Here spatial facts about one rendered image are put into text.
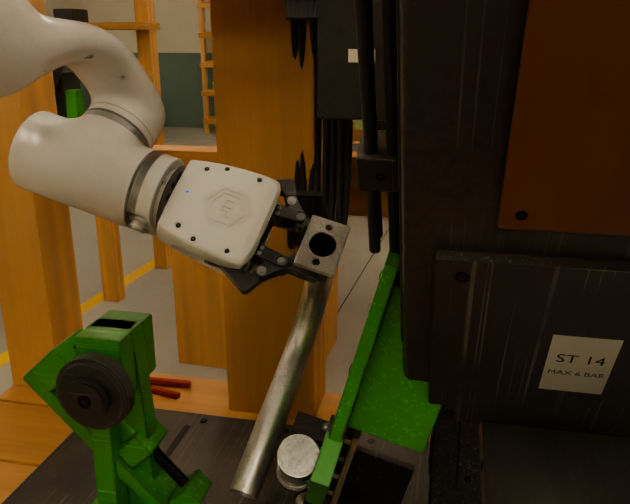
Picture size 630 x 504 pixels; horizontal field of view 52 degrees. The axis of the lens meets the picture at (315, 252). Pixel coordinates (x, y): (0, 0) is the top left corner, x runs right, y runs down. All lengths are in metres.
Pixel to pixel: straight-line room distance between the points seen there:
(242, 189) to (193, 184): 0.05
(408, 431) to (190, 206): 0.29
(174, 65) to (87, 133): 11.12
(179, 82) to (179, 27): 0.90
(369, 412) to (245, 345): 0.45
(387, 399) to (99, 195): 0.33
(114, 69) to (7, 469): 0.58
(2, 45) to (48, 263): 0.58
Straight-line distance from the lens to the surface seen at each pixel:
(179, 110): 11.83
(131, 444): 0.71
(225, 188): 0.65
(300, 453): 0.60
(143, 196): 0.64
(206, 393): 1.12
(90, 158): 0.67
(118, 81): 0.70
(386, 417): 0.58
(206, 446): 0.95
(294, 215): 0.65
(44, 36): 0.61
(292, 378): 0.72
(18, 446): 1.07
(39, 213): 1.09
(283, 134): 0.89
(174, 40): 11.78
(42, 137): 0.69
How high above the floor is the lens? 1.44
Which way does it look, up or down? 18 degrees down
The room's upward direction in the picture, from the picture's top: straight up
